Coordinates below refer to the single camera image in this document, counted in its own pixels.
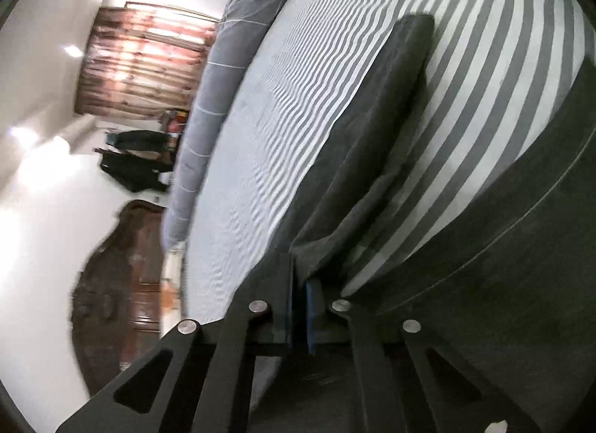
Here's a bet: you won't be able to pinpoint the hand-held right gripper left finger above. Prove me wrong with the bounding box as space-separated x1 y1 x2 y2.
56 256 295 433

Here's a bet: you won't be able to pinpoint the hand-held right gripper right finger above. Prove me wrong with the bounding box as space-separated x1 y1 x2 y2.
306 280 543 433

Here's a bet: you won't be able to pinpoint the dark grey denim pants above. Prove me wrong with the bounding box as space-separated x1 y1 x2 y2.
289 14 596 433

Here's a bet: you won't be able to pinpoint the grey striped bed sheet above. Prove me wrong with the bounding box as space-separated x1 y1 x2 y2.
165 0 596 322

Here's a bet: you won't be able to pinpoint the dark hanging clothes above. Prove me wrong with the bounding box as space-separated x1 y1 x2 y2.
94 129 177 194

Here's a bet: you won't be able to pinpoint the grey striped bolster pillow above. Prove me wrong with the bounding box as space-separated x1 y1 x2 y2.
161 0 292 250

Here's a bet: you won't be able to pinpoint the patterned pink curtain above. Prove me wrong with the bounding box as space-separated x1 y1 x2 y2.
76 1 221 118

